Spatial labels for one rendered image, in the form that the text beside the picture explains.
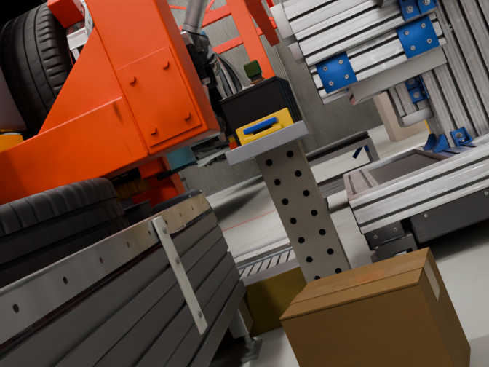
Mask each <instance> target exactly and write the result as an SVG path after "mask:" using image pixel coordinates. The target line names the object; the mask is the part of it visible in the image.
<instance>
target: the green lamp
mask: <svg viewBox="0 0 489 367"><path fill-rule="evenodd" d="M243 66H244V70H245V72H246V74H247V77H248V79H250V78H253V77H254V76H257V75H259V74H261V75H262V74H263V72H262V69H261V67H260V64H259V62H258V61H257V60H253V61H251V62H249V63H246V64H244V65H243Z"/></svg>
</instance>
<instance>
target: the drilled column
mask: <svg viewBox="0 0 489 367"><path fill-rule="evenodd" d="M255 160H256V162H257V164H258V167H259V169H260V171H261V174H262V176H263V179H264V181H265V183H266V186H267V188H268V191H269V193H270V195H271V198H272V200H273V202H274V205H275V208H276V209H277V212H278V214H279V217H280V219H281V222H282V225H283V227H284V228H285V231H286V234H287V237H288V239H289V241H290V244H291V246H292V248H293V251H294V253H295V256H296V258H297V260H298V263H299V265H300V267H301V270H302V273H303V275H304V277H305V279H306V282H307V284H308V283H309V282H311V281H313V280H318V279H321V278H323V277H328V276H331V275H335V274H338V273H341V272H345V271H348V270H351V269H352V268H351V264H350V263H349V260H348V258H347V255H346V252H345V250H344V248H343V246H342V243H341V240H340V238H339V236H338V233H337V231H336V229H335V226H334V224H333V221H332V219H331V217H330V214H329V212H328V209H327V206H326V204H325V201H324V200H323V197H322V194H321V192H320V190H319V187H318V185H317V182H316V180H315V178H314V175H313V173H312V171H311V168H310V166H309V163H308V160H307V158H306V155H305V154H304V151H303V148H302V146H301V143H300V141H299V139H298V140H295V141H292V142H290V143H287V144H285V145H283V146H280V147H278V148H276V149H273V150H271V151H268V152H266V153H264V154H261V155H259V156H257V157H255Z"/></svg>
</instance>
